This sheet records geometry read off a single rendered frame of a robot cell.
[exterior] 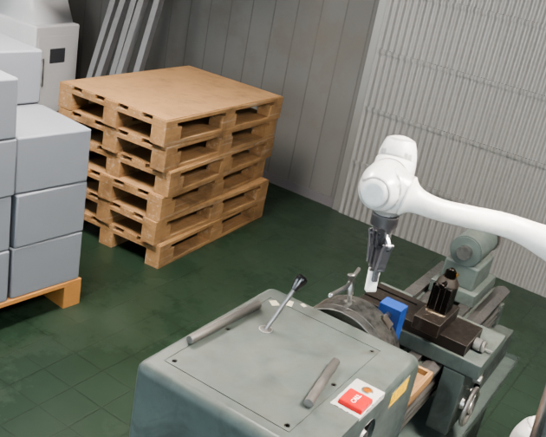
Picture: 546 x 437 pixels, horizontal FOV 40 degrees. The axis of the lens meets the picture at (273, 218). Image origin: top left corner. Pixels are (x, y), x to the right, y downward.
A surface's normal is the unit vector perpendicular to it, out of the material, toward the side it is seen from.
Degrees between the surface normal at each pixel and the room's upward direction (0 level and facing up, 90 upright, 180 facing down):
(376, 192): 88
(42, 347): 0
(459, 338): 0
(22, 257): 90
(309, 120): 90
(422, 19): 90
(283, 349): 0
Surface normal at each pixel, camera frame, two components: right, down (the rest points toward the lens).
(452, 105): -0.55, 0.23
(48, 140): 0.76, 0.37
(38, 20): 0.86, 0.04
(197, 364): 0.18, -0.91
